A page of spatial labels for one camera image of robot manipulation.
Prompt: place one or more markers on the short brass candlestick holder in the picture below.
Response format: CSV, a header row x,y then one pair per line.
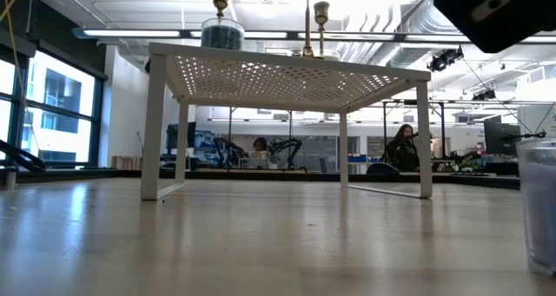
x,y
321,11

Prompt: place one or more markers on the tall brass candlestick holder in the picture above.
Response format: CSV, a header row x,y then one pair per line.
x,y
307,22

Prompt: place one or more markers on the white perforated metal shelf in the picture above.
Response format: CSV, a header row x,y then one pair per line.
x,y
243,58

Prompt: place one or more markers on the teal candle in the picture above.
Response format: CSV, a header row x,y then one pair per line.
x,y
222,37

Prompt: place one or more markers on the black background robot arm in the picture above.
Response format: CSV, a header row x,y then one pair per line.
x,y
228,150
286,146

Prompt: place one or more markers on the black track spotlight cluster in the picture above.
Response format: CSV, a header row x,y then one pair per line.
x,y
443,59
484,95

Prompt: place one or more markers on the white cabinet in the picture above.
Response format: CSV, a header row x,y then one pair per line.
x,y
536,120

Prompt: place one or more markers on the black monitor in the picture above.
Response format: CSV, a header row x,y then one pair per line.
x,y
171,135
499,140

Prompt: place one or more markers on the person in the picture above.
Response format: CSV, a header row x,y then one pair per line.
x,y
404,150
260,148

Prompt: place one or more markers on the clear plastic cup at right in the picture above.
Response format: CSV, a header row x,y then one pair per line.
x,y
540,209

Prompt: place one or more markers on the black chair back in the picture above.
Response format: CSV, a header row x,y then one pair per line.
x,y
383,169

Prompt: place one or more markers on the blue bin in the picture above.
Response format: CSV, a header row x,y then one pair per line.
x,y
357,159

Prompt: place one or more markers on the black round spotlight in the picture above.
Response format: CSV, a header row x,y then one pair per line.
x,y
147,66
296,52

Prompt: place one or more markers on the wooden crate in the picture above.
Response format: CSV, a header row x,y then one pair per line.
x,y
126,162

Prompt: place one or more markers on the large black-framed window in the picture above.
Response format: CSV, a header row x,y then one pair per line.
x,y
61,92

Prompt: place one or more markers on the silver ventilation duct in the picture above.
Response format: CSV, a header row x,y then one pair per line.
x,y
408,18

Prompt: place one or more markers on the black background gantry frame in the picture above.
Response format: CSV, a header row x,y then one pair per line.
x,y
442,126

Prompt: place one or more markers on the long ceiling light rail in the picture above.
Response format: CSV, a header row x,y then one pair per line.
x,y
130,33

